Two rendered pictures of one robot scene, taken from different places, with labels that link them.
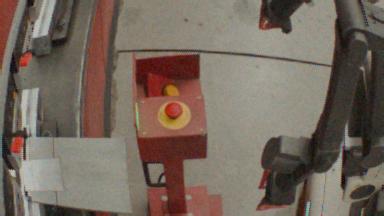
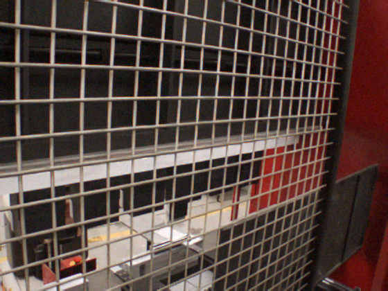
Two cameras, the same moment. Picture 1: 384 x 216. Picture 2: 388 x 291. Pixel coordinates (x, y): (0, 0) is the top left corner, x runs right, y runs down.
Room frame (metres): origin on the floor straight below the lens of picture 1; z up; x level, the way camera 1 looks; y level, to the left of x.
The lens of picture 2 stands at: (1.52, 1.45, 1.70)
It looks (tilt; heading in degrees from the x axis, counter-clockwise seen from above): 12 degrees down; 227
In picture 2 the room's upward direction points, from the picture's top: 4 degrees clockwise
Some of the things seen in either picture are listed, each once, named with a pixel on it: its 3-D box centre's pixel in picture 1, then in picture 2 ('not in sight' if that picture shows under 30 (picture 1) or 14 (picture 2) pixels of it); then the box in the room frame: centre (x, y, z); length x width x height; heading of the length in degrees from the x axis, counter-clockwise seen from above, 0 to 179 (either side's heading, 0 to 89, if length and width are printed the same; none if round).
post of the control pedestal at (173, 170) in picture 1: (174, 174); not in sight; (0.95, 0.05, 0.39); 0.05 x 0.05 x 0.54; 4
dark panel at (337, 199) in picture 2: not in sight; (316, 241); (0.37, 0.91, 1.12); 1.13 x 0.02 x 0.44; 2
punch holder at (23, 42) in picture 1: (11, 47); (142, 188); (0.80, 0.41, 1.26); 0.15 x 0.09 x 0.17; 2
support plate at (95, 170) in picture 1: (73, 174); (153, 227); (0.63, 0.26, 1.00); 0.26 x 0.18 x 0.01; 92
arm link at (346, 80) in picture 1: (341, 89); not in sight; (0.57, -0.25, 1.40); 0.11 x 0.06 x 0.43; 176
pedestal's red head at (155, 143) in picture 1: (168, 104); (69, 273); (0.95, 0.05, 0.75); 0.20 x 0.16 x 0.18; 4
